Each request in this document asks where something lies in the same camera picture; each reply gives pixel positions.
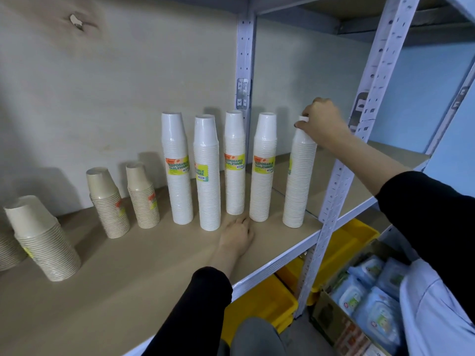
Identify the person's left hand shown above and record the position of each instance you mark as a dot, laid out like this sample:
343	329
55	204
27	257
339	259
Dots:
237	235

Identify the person's right hand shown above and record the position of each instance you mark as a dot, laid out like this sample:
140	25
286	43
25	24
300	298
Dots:
324	122

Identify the white cup stack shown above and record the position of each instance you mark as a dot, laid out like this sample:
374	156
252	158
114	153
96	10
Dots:
235	181
208	196
264	189
178	189
298	189

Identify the white metal shelf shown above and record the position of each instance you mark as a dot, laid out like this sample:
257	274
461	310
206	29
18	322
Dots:
130	292

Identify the person's grey trouser leg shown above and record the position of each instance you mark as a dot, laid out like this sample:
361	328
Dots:
256	337

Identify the person's light blue garment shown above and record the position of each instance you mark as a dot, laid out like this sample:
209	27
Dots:
434	315

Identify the blue wet wipes pack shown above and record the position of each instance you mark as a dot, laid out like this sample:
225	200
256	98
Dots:
367	268
393	276
378	318
349	296

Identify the printed cardboard box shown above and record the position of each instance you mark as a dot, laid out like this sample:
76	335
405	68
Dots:
334	326

